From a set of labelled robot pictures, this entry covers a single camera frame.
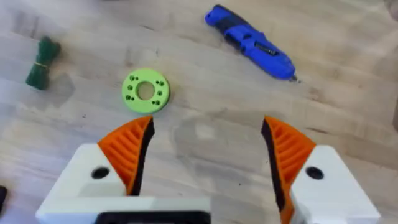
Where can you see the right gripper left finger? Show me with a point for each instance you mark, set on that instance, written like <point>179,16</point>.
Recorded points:
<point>124,149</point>

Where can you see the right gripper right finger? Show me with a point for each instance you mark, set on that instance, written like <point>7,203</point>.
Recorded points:
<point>298,161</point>

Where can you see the dark green vegetable toy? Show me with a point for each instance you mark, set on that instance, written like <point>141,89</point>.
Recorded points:
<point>43,63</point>

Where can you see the blue electric screwdriver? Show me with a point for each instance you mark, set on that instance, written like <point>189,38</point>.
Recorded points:
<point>250,42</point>

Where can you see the green disc with holes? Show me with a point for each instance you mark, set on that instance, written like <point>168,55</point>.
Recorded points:
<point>145,90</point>

